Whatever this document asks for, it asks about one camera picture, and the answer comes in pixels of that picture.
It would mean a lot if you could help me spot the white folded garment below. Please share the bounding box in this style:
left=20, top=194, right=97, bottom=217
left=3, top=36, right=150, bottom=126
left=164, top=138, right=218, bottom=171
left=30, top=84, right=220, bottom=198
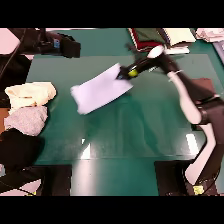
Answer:
left=194, top=28, right=224, bottom=43

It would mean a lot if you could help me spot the dark red garment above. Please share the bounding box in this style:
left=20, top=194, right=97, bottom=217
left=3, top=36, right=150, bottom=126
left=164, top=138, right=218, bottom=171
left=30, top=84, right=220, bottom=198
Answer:
left=128, top=28, right=165, bottom=53

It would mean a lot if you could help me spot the dark green garment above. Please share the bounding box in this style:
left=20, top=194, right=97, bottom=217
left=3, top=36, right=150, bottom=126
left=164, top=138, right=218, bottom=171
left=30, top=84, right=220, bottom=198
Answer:
left=134, top=28, right=168, bottom=45

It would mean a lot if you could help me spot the white garment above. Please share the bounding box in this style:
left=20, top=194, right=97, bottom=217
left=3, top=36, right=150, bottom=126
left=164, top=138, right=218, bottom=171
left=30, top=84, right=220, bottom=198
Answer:
left=70, top=62, right=134, bottom=116
left=194, top=28, right=224, bottom=43

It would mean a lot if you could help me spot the black garment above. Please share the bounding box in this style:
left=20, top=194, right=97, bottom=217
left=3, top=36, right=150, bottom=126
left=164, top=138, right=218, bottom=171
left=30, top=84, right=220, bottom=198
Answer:
left=0, top=127, right=45, bottom=172

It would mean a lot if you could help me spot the cream garment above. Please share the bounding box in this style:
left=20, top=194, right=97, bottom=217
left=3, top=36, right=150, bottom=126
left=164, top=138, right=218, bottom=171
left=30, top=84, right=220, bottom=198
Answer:
left=4, top=81, right=58, bottom=110

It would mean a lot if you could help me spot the grey garment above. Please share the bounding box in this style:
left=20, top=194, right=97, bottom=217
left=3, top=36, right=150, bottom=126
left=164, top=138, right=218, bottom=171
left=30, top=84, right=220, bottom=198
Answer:
left=3, top=105, right=50, bottom=137

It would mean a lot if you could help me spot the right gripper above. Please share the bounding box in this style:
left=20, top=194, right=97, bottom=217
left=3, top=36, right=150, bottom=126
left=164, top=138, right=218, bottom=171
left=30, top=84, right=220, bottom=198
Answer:
left=117, top=64, right=141, bottom=81

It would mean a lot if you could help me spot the pale yellow garment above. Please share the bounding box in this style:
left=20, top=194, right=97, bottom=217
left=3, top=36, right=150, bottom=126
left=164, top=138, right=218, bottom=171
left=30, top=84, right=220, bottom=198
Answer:
left=162, top=28, right=197, bottom=48

